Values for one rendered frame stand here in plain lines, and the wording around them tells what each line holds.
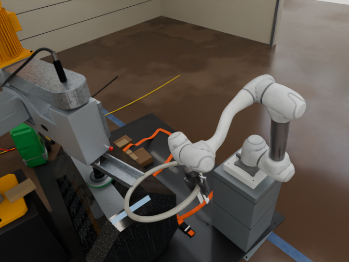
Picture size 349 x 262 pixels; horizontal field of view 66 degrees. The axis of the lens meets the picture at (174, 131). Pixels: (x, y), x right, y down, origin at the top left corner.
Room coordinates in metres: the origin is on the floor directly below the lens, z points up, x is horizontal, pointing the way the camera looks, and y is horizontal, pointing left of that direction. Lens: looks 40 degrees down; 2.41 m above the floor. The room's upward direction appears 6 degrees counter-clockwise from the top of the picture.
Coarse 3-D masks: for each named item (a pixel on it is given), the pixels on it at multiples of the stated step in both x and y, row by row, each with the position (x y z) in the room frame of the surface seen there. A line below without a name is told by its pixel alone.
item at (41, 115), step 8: (8, 88) 1.73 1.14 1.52; (16, 88) 1.69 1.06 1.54; (16, 96) 1.69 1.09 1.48; (24, 96) 1.62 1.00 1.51; (32, 96) 1.64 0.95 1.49; (32, 104) 1.58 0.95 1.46; (40, 104) 1.60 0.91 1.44; (48, 104) 1.62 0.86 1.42; (32, 112) 1.60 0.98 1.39; (40, 112) 1.55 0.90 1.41; (48, 112) 1.56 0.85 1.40; (32, 120) 1.71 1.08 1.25; (40, 120) 1.55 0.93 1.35; (48, 120) 1.49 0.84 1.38; (40, 128) 1.60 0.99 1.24; (48, 128) 1.51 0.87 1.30; (56, 128) 1.43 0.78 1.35; (48, 136) 1.55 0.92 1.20; (56, 136) 1.46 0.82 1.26; (64, 144) 1.42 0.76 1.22
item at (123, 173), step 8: (64, 152) 1.47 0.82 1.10; (112, 160) 1.35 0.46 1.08; (96, 168) 1.30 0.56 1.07; (104, 168) 1.25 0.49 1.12; (112, 168) 1.28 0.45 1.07; (120, 168) 1.27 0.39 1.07; (128, 168) 1.25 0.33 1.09; (112, 176) 1.19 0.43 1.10; (120, 176) 1.20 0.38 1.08; (128, 176) 1.19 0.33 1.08; (136, 176) 1.19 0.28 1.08; (128, 184) 1.09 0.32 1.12
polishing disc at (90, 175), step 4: (92, 168) 1.49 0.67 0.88; (88, 172) 1.45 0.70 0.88; (92, 172) 1.45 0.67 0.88; (88, 176) 1.41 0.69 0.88; (92, 176) 1.40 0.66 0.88; (104, 176) 1.39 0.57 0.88; (108, 176) 1.39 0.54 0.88; (88, 180) 1.37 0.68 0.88; (92, 180) 1.36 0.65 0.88; (96, 180) 1.36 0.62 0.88; (100, 180) 1.35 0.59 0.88; (104, 180) 1.35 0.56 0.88; (108, 180) 1.35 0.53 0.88; (88, 184) 1.34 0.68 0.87; (92, 184) 1.33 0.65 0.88; (96, 184) 1.32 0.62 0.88; (100, 184) 1.32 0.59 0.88; (104, 184) 1.32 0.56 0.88
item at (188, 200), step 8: (152, 168) 1.21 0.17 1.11; (160, 168) 1.20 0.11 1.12; (144, 176) 1.16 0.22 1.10; (136, 184) 1.10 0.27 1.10; (128, 192) 1.03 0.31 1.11; (192, 192) 0.87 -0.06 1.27; (128, 200) 0.97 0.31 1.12; (184, 200) 0.83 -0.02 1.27; (192, 200) 0.83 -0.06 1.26; (128, 208) 0.89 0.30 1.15; (176, 208) 0.78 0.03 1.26; (136, 216) 0.81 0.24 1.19; (144, 216) 0.79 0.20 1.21; (152, 216) 0.78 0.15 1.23; (160, 216) 0.76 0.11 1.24; (168, 216) 0.76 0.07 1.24
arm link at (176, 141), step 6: (180, 132) 1.00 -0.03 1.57; (168, 138) 0.98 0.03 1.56; (174, 138) 0.96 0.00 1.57; (180, 138) 0.96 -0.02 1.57; (186, 138) 0.98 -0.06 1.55; (168, 144) 0.97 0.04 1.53; (174, 144) 0.94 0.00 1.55; (180, 144) 0.94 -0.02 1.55; (186, 144) 0.93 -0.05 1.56; (174, 150) 0.93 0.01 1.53; (180, 150) 0.91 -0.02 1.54; (174, 156) 0.93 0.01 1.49; (180, 162) 0.91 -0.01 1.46
